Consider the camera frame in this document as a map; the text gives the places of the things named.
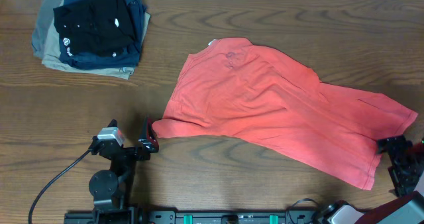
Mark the black mounting rail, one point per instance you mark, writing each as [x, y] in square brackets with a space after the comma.
[140, 216]

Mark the khaki folded garment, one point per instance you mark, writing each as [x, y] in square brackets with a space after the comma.
[51, 56]

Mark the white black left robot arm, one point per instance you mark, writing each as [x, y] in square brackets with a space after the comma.
[111, 189]

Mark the orange red t-shirt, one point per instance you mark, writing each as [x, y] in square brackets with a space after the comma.
[235, 88]

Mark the grey folded garment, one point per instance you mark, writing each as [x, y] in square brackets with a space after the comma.
[44, 20]

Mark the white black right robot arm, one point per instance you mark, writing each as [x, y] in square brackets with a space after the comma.
[402, 210]

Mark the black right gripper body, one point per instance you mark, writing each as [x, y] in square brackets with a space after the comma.
[398, 157]

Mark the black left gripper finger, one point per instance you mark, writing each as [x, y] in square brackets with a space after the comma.
[113, 124]
[147, 137]

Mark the navy folded shirt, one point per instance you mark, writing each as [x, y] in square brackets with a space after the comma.
[130, 55]

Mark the black folded polo shirt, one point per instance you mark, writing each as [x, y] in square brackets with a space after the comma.
[101, 27]

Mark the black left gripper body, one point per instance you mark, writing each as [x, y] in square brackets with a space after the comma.
[129, 152]

